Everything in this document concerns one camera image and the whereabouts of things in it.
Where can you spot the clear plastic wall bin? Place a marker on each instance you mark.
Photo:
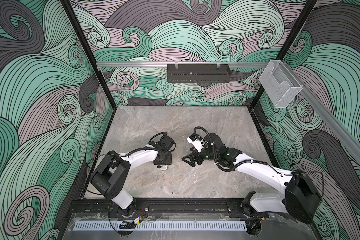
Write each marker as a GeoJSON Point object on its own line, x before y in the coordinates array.
{"type": "Point", "coordinates": [280, 83]}

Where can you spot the white remote control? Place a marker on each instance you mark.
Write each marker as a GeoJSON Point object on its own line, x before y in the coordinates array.
{"type": "Point", "coordinates": [163, 167]}

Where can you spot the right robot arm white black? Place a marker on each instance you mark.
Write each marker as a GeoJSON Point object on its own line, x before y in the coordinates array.
{"type": "Point", "coordinates": [296, 194]}

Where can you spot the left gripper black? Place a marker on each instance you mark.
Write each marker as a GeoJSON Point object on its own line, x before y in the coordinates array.
{"type": "Point", "coordinates": [168, 161]}

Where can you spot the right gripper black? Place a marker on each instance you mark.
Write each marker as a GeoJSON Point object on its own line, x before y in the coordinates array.
{"type": "Point", "coordinates": [191, 156]}

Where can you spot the aluminium rail right wall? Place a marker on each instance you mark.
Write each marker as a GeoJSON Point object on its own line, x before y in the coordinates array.
{"type": "Point", "coordinates": [319, 96]}

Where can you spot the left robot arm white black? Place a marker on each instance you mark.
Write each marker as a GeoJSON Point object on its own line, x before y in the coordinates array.
{"type": "Point", "coordinates": [110, 175]}

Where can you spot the white slotted cable duct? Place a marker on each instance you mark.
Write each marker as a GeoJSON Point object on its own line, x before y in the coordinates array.
{"type": "Point", "coordinates": [163, 226]}

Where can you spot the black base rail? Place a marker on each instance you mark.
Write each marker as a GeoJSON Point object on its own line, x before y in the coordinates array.
{"type": "Point", "coordinates": [152, 208]}

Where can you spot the black wall tray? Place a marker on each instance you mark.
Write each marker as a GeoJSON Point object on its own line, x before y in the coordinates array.
{"type": "Point", "coordinates": [198, 73]}

